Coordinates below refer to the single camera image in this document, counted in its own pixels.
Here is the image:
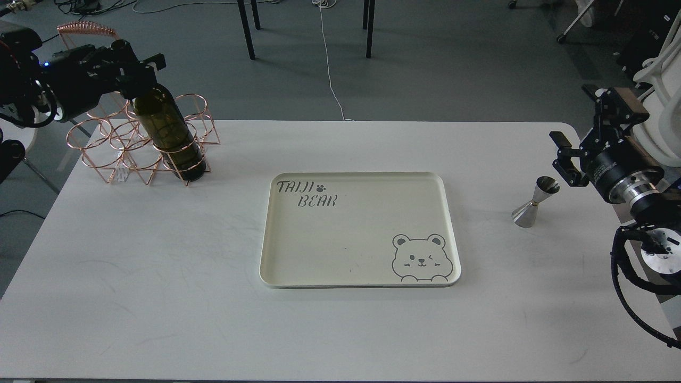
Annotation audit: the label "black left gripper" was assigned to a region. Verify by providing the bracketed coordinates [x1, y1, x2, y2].
[40, 39, 167, 122]

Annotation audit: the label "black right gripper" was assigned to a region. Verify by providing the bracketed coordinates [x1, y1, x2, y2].
[549, 84, 666, 204]

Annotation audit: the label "dark green wine bottle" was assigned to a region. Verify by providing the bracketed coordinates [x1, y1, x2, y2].
[133, 84, 206, 182]

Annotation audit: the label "silver steel jigger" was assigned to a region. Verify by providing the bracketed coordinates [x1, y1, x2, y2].
[511, 176, 560, 228]

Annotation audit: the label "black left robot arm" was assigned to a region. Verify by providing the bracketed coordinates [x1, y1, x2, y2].
[1, 20, 166, 129]

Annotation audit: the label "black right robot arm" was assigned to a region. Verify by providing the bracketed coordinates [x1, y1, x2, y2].
[550, 84, 679, 348]

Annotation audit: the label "white office chair right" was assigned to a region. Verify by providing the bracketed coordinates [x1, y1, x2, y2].
[633, 15, 680, 168]

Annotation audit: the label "white wheeled stand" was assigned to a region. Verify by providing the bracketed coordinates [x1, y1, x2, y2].
[508, 0, 626, 44]

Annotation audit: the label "black equipment case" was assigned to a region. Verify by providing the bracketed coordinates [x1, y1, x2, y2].
[616, 1, 680, 80]

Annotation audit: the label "black table legs left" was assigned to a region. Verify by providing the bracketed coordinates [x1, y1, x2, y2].
[237, 0, 262, 60]

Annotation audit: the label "black table legs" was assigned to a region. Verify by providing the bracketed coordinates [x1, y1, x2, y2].
[362, 0, 376, 59]
[237, 0, 262, 60]

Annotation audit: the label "white chair left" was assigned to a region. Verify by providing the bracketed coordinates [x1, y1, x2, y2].
[0, 120, 62, 195]

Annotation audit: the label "black table legs right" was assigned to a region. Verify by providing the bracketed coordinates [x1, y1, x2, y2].
[362, 0, 376, 59]

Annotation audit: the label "cream bear serving tray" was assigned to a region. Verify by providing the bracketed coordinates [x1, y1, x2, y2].
[259, 172, 462, 288]

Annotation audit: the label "copper wire wine rack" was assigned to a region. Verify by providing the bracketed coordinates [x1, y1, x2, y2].
[58, 21, 220, 185]

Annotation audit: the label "black cables on floor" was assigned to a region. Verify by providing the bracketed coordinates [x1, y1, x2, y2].
[32, 0, 139, 43]

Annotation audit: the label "white cable on floor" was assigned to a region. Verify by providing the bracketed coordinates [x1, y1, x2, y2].
[313, 0, 354, 122]

